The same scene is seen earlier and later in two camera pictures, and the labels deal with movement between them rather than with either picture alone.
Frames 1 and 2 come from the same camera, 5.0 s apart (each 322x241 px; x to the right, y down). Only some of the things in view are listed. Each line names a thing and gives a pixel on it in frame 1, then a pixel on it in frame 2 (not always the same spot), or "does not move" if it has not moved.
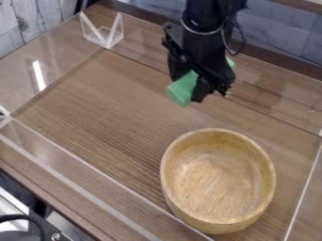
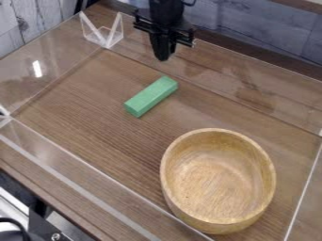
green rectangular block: (181, 90) to (150, 96)
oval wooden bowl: (218, 180) does not move
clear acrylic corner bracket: (102, 36) does not move
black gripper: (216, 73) to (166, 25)
